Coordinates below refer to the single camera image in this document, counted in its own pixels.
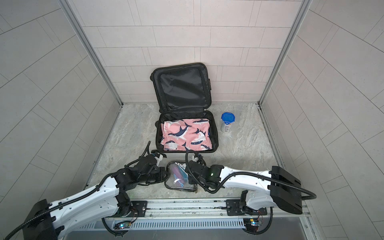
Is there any blue lidded plastic cup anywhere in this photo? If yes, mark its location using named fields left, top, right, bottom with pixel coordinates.
left=221, top=112, right=236, bottom=133

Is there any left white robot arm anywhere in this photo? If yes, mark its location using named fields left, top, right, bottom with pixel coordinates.
left=22, top=153, right=168, bottom=240

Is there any left green circuit board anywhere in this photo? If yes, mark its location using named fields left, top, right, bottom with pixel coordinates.
left=114, top=221, right=132, bottom=230

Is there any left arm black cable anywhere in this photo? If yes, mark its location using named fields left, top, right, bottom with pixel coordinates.
left=4, top=140, right=152, bottom=240

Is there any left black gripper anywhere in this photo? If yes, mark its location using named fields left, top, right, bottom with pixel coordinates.
left=138, top=167, right=173, bottom=185

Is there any aluminium mounting rail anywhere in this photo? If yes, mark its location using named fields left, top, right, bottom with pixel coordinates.
left=58, top=196, right=311, bottom=221

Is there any right green circuit board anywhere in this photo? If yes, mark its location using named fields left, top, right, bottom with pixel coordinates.
left=243, top=218, right=263, bottom=233

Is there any pink shark print garment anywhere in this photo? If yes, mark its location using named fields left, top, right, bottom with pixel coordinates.
left=161, top=119, right=213, bottom=152

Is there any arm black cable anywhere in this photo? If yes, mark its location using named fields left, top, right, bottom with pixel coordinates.
left=184, top=149, right=317, bottom=235
left=4, top=140, right=152, bottom=240

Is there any black open suitcase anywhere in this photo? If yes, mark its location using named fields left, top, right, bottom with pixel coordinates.
left=150, top=63, right=219, bottom=153

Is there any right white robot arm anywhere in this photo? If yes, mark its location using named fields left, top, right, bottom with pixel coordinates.
left=186, top=161, right=303, bottom=215

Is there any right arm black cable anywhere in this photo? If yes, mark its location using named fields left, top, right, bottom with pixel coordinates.
left=184, top=149, right=317, bottom=235

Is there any green circuit board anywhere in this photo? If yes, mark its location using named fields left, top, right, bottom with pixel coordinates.
left=114, top=221, right=132, bottom=230
left=243, top=218, right=263, bottom=233

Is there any clear toiletry pouch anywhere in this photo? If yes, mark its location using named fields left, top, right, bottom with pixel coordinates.
left=165, top=161, right=198, bottom=192

